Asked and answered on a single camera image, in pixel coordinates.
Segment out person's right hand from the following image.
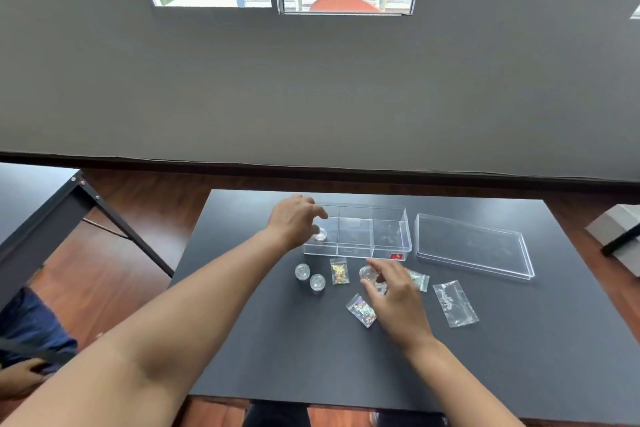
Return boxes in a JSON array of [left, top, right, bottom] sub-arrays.
[[360, 258, 434, 350]]

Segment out person's left hand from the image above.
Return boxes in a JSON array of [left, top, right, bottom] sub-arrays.
[[266, 194, 329, 250]]

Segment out person's left forearm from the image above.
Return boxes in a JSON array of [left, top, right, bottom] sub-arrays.
[[0, 229, 292, 427]]

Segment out person's right forearm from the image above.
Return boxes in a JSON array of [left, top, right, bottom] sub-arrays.
[[403, 335, 527, 427]]

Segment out small bag of holographic sequins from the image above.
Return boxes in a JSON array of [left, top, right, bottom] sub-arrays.
[[345, 294, 378, 329]]

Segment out small bag of gold sequins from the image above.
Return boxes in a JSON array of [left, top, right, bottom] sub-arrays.
[[330, 258, 350, 286]]

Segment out small bag of pale sequins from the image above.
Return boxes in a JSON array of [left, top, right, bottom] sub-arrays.
[[406, 270, 431, 293]]

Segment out clear plastic compartment box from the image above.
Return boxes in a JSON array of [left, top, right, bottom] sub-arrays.
[[302, 202, 414, 263]]

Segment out clear bag of white beads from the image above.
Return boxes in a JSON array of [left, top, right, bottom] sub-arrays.
[[432, 280, 480, 329]]

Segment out clear plastic box lid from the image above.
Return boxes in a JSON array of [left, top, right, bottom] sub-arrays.
[[414, 212, 536, 282]]

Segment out person's right leg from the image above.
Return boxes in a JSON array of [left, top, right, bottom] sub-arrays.
[[368, 410, 448, 427]]

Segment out person's leg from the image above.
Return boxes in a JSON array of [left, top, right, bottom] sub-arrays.
[[243, 399, 312, 427], [0, 286, 79, 375], [368, 410, 448, 427]]

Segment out person's left leg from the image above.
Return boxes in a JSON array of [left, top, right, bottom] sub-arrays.
[[243, 399, 312, 427]]

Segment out white box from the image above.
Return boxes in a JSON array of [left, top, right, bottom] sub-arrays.
[[585, 203, 640, 278]]

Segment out black metal bar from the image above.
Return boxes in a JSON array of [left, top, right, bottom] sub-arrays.
[[600, 223, 640, 257]]

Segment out black table with metal legs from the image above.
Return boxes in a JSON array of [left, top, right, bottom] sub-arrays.
[[0, 161, 176, 313]]

